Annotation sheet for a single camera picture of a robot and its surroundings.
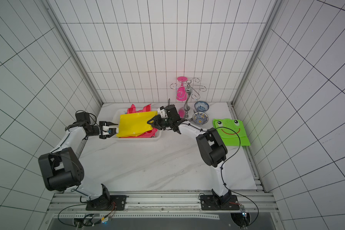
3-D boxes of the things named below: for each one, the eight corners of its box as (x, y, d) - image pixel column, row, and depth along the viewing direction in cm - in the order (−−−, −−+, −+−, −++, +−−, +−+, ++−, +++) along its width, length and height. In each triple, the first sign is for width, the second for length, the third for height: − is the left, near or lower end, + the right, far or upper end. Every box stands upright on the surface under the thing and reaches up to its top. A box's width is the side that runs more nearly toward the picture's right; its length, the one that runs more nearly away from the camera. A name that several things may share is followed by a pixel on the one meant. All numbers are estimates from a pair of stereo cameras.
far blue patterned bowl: (195, 112, 115) (195, 109, 112) (194, 104, 121) (194, 101, 118) (208, 112, 115) (209, 109, 112) (207, 104, 121) (208, 101, 118)
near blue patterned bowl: (193, 124, 106) (193, 121, 104) (192, 115, 112) (192, 112, 110) (208, 124, 106) (209, 121, 104) (206, 115, 112) (207, 112, 110)
